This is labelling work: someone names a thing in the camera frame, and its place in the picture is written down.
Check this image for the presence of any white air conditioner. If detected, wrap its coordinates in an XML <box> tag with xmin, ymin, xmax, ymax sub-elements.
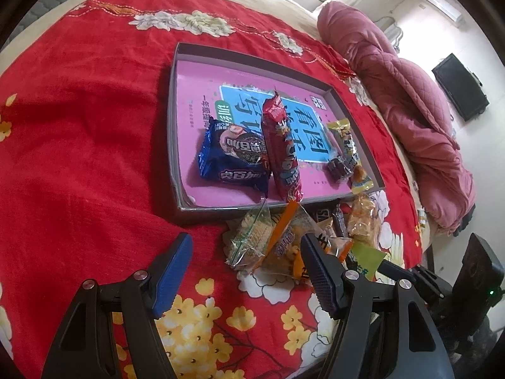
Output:
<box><xmin>418</xmin><ymin>0</ymin><xmax>464</xmax><ymax>28</ymax></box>

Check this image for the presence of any clear rice cracker packet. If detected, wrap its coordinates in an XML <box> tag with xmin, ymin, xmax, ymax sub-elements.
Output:
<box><xmin>345</xmin><ymin>195</ymin><xmax>383</xmax><ymax>247</ymax></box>

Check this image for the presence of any orange peanut packet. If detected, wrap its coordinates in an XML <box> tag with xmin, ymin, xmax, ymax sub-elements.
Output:
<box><xmin>254</xmin><ymin>201</ymin><xmax>332</xmax><ymax>285</ymax></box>

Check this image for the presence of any black television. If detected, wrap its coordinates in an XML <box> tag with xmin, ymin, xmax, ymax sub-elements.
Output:
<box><xmin>432</xmin><ymin>53</ymin><xmax>490</xmax><ymax>122</ymax></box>

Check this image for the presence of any red floral blanket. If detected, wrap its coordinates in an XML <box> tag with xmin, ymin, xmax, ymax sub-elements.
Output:
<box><xmin>0</xmin><ymin>0</ymin><xmax>425</xmax><ymax>379</ymax></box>

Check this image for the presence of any red long snack packet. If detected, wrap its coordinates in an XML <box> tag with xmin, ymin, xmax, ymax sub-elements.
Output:
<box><xmin>261</xmin><ymin>91</ymin><xmax>304</xmax><ymax>202</ymax></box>

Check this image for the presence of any clear wavy cracker packet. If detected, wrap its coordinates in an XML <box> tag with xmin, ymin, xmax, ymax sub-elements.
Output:
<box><xmin>223</xmin><ymin>199</ymin><xmax>277</xmax><ymax>271</ymax></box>

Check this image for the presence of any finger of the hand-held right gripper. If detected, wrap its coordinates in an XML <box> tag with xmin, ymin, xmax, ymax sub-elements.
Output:
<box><xmin>377</xmin><ymin>258</ymin><xmax>419</xmax><ymax>285</ymax></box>

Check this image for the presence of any yellow panda snack packet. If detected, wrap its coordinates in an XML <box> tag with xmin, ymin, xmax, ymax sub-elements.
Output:
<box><xmin>325</xmin><ymin>118</ymin><xmax>375</xmax><ymax>195</ymax></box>

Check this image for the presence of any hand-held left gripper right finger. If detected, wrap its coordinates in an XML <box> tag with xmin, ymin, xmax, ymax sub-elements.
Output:
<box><xmin>300</xmin><ymin>233</ymin><xmax>454</xmax><ymax>379</ymax></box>

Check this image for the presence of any dark round chocolate candy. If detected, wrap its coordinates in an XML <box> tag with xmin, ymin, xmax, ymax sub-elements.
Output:
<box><xmin>327</xmin><ymin>156</ymin><xmax>354</xmax><ymax>184</ymax></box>

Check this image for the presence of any pink book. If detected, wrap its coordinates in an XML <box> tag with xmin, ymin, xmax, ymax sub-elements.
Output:
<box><xmin>175</xmin><ymin>61</ymin><xmax>379</xmax><ymax>208</ymax></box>

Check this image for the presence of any grey cardboard box tray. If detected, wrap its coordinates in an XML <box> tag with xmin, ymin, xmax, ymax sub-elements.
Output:
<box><xmin>168</xmin><ymin>41</ymin><xmax>386</xmax><ymax>214</ymax></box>

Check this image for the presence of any brown chocolate bar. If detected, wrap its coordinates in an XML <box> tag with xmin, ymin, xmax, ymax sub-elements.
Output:
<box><xmin>310</xmin><ymin>204</ymin><xmax>350</xmax><ymax>239</ymax></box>

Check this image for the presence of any small orange-edged snack packet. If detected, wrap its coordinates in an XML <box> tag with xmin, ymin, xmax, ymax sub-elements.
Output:
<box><xmin>324</xmin><ymin>235</ymin><xmax>356</xmax><ymax>263</ymax></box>

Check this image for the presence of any white metal frame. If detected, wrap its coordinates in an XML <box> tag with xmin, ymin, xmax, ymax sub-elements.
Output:
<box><xmin>384</xmin><ymin>16</ymin><xmax>404</xmax><ymax>50</ymax></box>

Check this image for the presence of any green snack packet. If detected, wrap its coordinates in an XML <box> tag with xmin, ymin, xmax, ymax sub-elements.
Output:
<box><xmin>347</xmin><ymin>241</ymin><xmax>386</xmax><ymax>281</ymax></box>

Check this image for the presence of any grey quilted headboard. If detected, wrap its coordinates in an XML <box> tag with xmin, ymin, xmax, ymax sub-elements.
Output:
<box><xmin>12</xmin><ymin>0</ymin><xmax>158</xmax><ymax>44</ymax></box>

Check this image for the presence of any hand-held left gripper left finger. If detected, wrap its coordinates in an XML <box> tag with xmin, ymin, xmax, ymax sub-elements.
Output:
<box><xmin>41</xmin><ymin>232</ymin><xmax>194</xmax><ymax>379</ymax></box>

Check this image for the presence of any blue cookie packet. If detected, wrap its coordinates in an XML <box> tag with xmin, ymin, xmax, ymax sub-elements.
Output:
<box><xmin>197</xmin><ymin>118</ymin><xmax>273</xmax><ymax>197</ymax></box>

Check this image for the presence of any pink quilt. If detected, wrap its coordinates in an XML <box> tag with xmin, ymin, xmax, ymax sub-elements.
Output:
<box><xmin>317</xmin><ymin>1</ymin><xmax>476</xmax><ymax>238</ymax></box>

